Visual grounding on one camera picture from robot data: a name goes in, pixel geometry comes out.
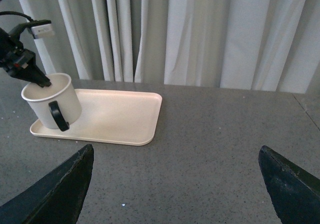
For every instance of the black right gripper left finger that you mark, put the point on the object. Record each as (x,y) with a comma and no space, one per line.
(57,197)

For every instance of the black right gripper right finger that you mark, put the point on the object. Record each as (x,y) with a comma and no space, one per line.
(294,192)

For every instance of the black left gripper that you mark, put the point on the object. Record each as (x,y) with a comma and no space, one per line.
(17,61)

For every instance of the white smiley mug black handle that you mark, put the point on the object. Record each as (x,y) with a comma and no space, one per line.
(56,106)

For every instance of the cream rectangular plastic tray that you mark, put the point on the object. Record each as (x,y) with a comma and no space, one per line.
(109,116)

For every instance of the white pleated curtain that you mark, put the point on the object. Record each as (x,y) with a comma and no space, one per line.
(269,45)

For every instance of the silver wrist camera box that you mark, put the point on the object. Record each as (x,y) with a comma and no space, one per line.
(41,29)

